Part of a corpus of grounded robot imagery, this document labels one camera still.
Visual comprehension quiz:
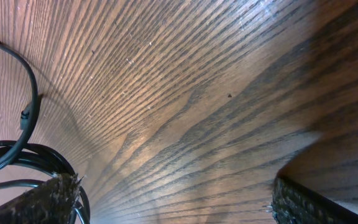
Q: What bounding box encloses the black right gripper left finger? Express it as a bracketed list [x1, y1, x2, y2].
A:
[0, 173, 80, 224]

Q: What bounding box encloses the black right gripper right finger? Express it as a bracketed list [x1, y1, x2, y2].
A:
[271, 175, 358, 224]

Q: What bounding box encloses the black cable bundle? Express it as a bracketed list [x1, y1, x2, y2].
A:
[0, 32, 91, 224]

